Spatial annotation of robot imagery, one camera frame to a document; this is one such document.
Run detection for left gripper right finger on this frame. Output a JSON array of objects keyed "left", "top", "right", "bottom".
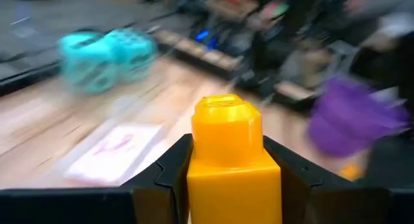
[{"left": 261, "top": 135, "right": 391, "bottom": 224}]

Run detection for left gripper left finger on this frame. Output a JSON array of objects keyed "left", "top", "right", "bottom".
[{"left": 120, "top": 134, "right": 195, "bottom": 224}]

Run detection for yellow toy block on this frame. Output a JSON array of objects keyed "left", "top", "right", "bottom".
[{"left": 186, "top": 93, "right": 283, "bottom": 224}]

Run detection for teal foam die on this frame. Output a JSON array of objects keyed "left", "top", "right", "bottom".
[
  {"left": 58, "top": 30, "right": 121, "bottom": 96},
  {"left": 103, "top": 27, "right": 158, "bottom": 83}
]

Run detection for purple plastic bucket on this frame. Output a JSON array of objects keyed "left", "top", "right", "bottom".
[{"left": 305, "top": 75, "right": 411, "bottom": 159}]

